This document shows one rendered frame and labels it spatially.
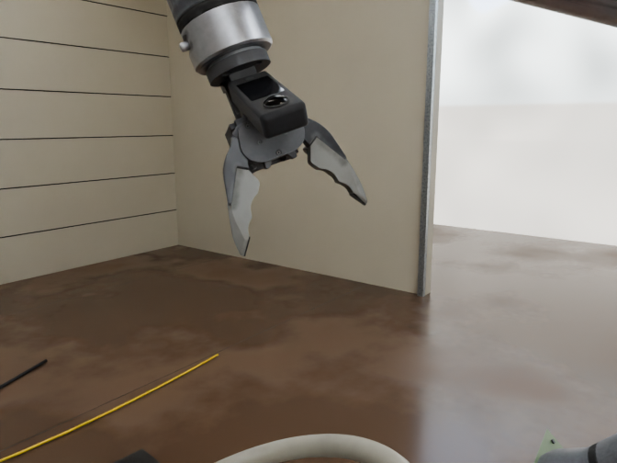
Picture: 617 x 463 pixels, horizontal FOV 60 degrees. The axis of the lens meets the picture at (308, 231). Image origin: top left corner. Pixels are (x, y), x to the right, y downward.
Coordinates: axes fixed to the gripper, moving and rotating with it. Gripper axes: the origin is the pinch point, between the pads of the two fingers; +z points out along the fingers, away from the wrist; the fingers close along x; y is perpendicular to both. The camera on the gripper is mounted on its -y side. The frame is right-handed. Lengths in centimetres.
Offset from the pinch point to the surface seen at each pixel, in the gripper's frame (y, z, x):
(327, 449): 12.9, 29.4, 6.0
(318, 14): 476, -158, -197
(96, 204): 622, -72, 93
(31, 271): 582, -25, 178
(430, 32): 382, -86, -252
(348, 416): 239, 129, -33
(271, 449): 19.4, 28.7, 12.9
